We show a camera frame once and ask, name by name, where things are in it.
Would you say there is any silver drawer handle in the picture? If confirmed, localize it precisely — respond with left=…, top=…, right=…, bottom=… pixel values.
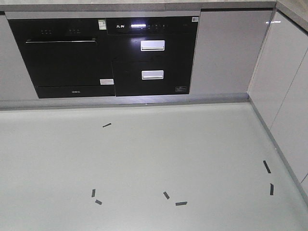
left=140, top=40, right=165, bottom=51
left=141, top=70, right=164, bottom=80

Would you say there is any black built-in dishwasher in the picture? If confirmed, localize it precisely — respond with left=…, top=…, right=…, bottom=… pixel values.
left=9, top=18, right=115, bottom=99

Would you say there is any lower silver drawer handle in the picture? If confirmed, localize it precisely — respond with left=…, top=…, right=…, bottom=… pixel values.
left=141, top=70, right=164, bottom=80

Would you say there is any grey cabinet door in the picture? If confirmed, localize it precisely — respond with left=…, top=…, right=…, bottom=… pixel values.
left=190, top=10, right=272, bottom=94

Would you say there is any black disinfection cabinet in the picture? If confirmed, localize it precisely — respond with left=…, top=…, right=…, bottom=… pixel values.
left=106, top=16, right=199, bottom=96

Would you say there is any green energy label sticker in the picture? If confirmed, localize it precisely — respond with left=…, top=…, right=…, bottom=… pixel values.
left=98, top=19, right=107, bottom=30

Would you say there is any upper silver drawer handle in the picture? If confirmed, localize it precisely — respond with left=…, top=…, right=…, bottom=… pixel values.
left=140, top=40, right=165, bottom=51

